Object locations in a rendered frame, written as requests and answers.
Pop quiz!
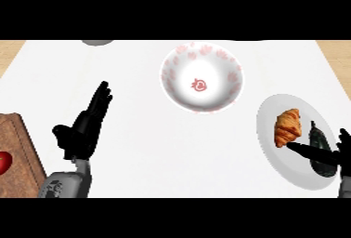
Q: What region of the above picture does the golden croissant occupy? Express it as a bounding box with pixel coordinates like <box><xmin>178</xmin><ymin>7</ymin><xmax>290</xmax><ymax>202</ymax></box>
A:
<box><xmin>273</xmin><ymin>108</ymin><xmax>302</xmax><ymax>149</ymax></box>

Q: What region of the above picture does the white bowl with pink pattern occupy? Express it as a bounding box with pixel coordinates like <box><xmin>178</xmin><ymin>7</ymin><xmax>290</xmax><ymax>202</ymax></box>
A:
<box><xmin>159</xmin><ymin>41</ymin><xmax>245</xmax><ymax>115</ymax></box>

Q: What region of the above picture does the grey round object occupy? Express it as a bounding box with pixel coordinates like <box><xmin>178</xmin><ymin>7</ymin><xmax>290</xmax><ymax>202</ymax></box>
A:
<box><xmin>81</xmin><ymin>39</ymin><xmax>115</xmax><ymax>47</ymax></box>

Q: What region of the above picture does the brown wooden cutting board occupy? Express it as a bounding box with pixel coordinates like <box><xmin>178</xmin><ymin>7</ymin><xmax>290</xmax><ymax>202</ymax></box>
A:
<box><xmin>0</xmin><ymin>112</ymin><xmax>49</xmax><ymax>199</ymax></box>

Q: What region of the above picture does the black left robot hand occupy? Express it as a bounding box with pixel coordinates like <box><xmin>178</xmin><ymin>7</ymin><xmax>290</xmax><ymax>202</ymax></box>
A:
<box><xmin>50</xmin><ymin>80</ymin><xmax>113</xmax><ymax>162</ymax></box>

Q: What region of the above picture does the red tomato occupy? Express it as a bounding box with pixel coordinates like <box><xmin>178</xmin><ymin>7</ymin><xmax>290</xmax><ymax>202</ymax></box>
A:
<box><xmin>0</xmin><ymin>151</ymin><xmax>13</xmax><ymax>176</ymax></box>

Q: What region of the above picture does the white plate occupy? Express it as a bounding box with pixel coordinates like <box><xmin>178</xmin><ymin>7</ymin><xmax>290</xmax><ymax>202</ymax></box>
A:
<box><xmin>255</xmin><ymin>93</ymin><xmax>349</xmax><ymax>192</ymax></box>

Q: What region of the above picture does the dark eggplant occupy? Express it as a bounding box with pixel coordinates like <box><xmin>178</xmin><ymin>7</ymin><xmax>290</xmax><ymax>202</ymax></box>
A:
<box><xmin>305</xmin><ymin>120</ymin><xmax>341</xmax><ymax>179</ymax></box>

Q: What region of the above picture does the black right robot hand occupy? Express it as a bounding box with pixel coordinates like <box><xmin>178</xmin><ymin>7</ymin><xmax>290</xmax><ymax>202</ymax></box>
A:
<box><xmin>284</xmin><ymin>127</ymin><xmax>351</xmax><ymax>199</ymax></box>

